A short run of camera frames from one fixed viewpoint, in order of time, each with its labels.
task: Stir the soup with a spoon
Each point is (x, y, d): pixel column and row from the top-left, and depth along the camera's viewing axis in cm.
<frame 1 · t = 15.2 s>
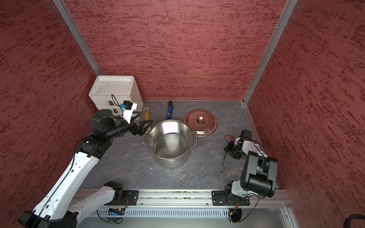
left hand: (145, 119, 68), fingers open
right hand: (225, 151, 90), fingers open
stainless steel pot: (170, 142, 97), on the table
stainless steel pot lid: (203, 121, 108), on the table
white three-drawer box: (110, 92, 94), point 25 cm above the table
blue black stapler: (170, 107, 116), point 3 cm above the table

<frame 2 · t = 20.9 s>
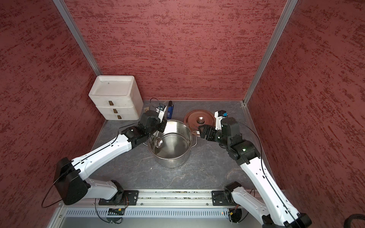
left hand: (162, 119, 80), fingers closed
right hand: (203, 131, 71), fingers open
the named things where they were.

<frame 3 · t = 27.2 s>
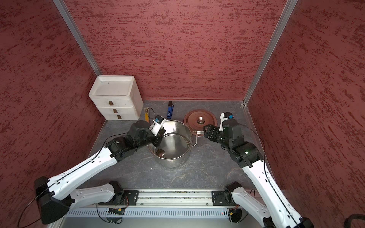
left hand: (162, 133, 74), fingers closed
right hand: (207, 132, 71), fingers open
the named things where they were.

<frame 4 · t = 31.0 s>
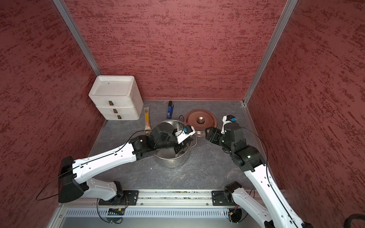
left hand: (189, 140, 69), fingers closed
right hand: (209, 134, 70), fingers open
the named things where they were.

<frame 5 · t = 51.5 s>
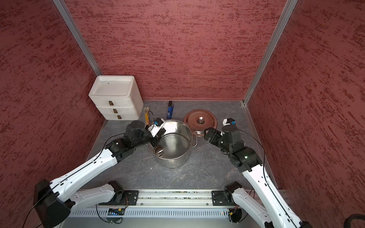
left hand: (162, 132, 75), fingers closed
right hand: (208, 136, 72), fingers open
the named things where they were.

